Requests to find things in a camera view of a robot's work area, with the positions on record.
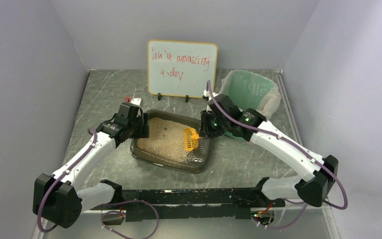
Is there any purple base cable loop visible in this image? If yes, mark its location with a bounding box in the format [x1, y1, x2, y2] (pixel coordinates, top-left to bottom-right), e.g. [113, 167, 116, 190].
[100, 199, 161, 239]

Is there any green trash bin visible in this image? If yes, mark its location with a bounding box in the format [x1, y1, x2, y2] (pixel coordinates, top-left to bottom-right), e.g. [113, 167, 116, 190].
[219, 70, 279, 142]

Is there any whiteboard with red writing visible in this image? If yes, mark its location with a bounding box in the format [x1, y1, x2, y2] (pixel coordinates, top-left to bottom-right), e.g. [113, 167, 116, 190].
[147, 39, 218, 98]

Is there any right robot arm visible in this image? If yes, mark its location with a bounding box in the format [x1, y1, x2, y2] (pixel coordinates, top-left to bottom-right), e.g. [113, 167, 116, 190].
[199, 91, 339, 207]

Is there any beige cat litter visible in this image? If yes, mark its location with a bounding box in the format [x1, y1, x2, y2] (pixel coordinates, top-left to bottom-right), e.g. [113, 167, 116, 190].
[134, 118, 196, 163]

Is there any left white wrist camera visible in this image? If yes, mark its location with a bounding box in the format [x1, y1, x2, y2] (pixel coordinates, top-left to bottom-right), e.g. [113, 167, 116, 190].
[124, 97, 143, 107]

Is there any yellow litter scoop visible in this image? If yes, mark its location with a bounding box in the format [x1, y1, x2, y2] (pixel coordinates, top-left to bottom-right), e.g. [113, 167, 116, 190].
[183, 127, 200, 152]

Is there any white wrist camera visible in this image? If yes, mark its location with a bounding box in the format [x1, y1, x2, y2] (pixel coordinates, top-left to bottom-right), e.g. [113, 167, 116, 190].
[124, 97, 143, 107]
[202, 90, 211, 101]

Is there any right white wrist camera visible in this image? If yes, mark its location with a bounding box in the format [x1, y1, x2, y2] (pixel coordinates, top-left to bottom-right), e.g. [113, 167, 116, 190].
[202, 90, 211, 101]

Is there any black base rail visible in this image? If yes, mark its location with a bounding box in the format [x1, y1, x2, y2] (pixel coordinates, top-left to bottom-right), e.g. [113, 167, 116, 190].
[95, 184, 285, 222]

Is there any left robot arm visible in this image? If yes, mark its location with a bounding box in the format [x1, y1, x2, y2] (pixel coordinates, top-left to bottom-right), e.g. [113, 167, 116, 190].
[33, 98, 149, 233]

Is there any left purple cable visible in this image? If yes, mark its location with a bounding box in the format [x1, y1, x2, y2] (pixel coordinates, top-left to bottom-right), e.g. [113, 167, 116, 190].
[36, 127, 98, 234]

